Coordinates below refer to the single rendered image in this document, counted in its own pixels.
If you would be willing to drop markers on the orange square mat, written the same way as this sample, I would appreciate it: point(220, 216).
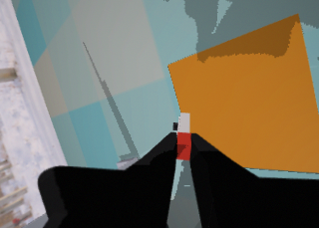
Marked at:
point(252, 98)

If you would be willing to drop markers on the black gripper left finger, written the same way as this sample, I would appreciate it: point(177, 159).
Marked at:
point(140, 193)

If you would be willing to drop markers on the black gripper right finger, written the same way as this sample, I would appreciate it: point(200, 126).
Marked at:
point(230, 196)

